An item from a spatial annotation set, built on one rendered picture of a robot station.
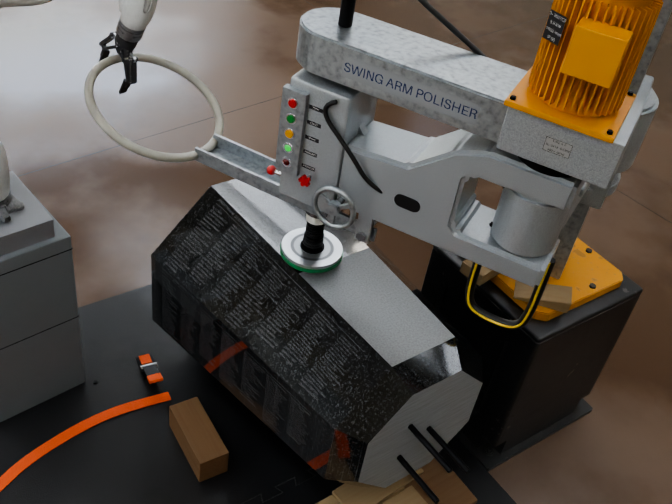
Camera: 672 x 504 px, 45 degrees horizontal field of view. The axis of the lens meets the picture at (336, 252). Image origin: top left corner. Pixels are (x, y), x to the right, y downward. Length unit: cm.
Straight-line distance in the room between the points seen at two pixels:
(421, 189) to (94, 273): 212
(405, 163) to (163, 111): 311
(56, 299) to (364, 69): 152
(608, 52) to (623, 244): 305
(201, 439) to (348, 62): 160
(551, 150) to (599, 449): 189
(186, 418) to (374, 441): 93
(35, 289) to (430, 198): 149
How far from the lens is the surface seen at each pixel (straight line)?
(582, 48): 195
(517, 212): 226
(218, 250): 297
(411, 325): 264
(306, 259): 272
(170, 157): 272
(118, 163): 476
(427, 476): 325
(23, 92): 547
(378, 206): 242
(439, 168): 227
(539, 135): 210
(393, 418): 255
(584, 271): 325
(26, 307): 310
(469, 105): 214
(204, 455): 313
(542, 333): 297
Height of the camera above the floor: 269
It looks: 39 degrees down
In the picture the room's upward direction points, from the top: 10 degrees clockwise
